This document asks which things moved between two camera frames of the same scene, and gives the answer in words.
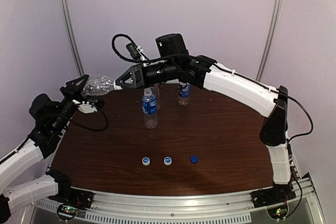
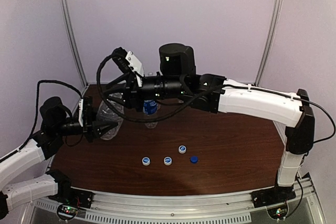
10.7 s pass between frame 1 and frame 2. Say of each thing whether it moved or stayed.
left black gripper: moved
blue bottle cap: stayed
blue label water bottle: stayed
